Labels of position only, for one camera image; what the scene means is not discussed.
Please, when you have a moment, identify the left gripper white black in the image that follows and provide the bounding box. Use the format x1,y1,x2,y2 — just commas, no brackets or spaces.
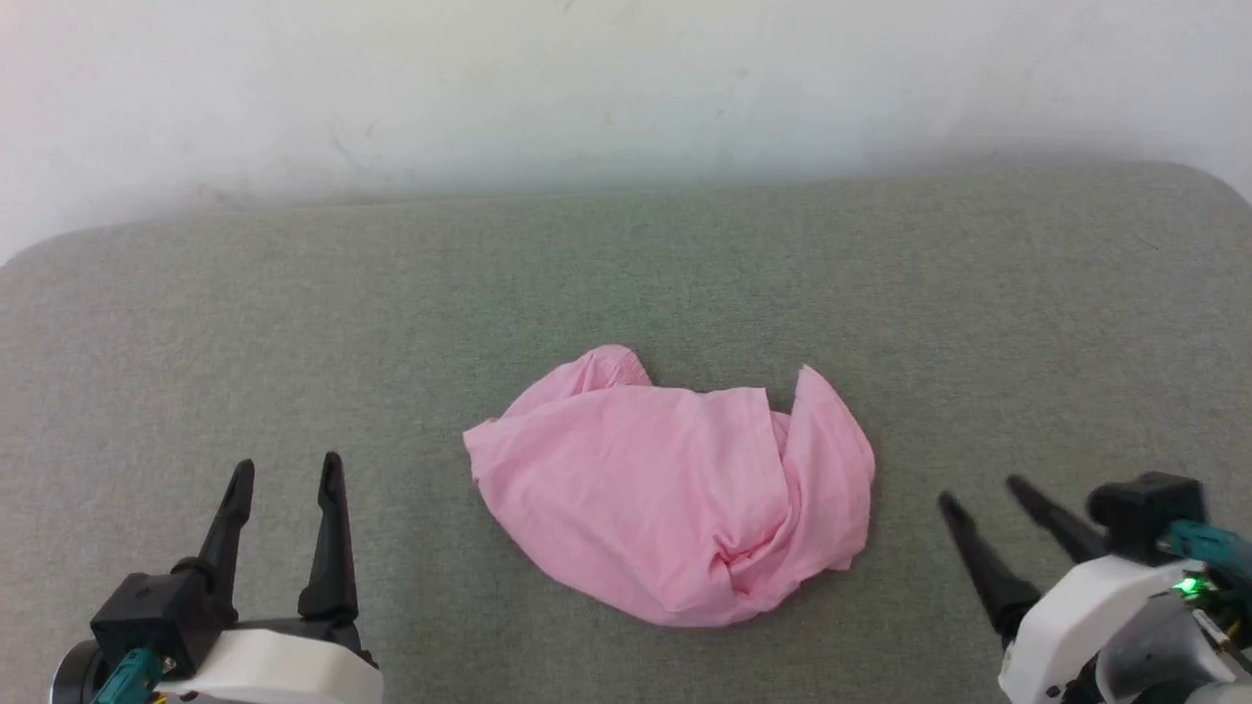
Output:
156,451,384,704

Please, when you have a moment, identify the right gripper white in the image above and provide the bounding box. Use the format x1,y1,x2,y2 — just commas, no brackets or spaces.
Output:
938,475,1209,704

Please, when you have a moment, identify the pink garment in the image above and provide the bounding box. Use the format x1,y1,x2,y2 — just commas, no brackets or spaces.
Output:
463,344,877,629

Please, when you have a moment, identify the grey-green fabric sofa seat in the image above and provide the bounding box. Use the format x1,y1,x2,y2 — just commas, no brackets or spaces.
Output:
0,161,1252,704

